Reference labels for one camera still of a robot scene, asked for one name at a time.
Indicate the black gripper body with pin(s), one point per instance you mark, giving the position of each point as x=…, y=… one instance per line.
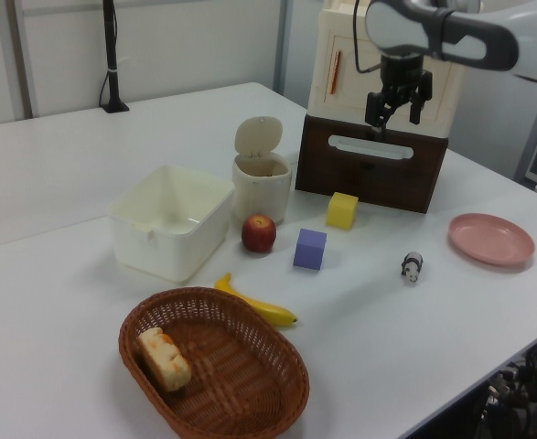
x=401, y=75

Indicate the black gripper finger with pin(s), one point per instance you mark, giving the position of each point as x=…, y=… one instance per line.
x=376, y=110
x=415, y=110

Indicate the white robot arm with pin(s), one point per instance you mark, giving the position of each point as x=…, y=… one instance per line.
x=478, y=41

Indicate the beige trash can with lid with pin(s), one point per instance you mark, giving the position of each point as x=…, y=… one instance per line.
x=261, y=196

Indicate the copper strip on cabinet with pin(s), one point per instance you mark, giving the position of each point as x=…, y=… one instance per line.
x=335, y=73

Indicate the yellow cube block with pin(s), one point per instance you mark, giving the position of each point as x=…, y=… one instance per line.
x=341, y=210

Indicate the pink round plate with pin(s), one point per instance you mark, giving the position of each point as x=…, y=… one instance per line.
x=492, y=238

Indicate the purple cube block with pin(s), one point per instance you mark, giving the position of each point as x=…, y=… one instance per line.
x=309, y=249

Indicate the black white panda figurine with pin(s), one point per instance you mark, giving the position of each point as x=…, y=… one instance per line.
x=412, y=266

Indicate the red apple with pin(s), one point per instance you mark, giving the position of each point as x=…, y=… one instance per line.
x=259, y=233

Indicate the yellow banana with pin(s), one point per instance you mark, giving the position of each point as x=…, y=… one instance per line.
x=268, y=308

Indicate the white plastic bin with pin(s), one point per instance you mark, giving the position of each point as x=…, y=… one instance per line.
x=167, y=247

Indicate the brown wicker basket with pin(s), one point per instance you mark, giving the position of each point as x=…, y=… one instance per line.
x=250, y=379

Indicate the bread piece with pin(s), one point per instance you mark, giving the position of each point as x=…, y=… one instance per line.
x=165, y=361

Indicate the black camera pole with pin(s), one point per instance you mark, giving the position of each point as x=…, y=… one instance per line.
x=111, y=46

